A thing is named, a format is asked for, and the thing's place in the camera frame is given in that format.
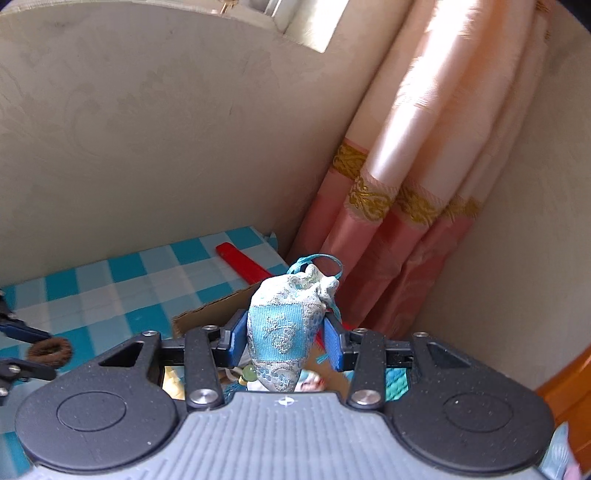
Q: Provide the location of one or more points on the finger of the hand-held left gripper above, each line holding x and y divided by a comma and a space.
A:
23, 332
27, 371

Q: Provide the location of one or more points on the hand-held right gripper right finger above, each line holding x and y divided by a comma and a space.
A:
332, 344

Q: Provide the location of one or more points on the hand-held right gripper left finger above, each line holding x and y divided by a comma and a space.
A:
238, 337

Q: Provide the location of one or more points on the brown hair scrunchie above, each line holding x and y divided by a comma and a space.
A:
62, 356

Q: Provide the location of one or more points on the cardboard box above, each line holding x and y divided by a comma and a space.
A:
203, 318

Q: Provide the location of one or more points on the blue embroidered sachet pouch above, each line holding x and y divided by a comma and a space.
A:
281, 332

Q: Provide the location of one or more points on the red flat stick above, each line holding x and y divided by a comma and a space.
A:
244, 265

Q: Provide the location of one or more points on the blue white checkered tablecloth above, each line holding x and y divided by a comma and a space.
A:
115, 286

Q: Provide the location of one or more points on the pink curtain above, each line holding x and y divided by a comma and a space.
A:
415, 184

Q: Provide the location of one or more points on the orange wooden door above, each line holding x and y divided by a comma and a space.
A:
568, 383

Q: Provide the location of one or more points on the grey blue cloth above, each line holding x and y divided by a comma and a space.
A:
554, 454

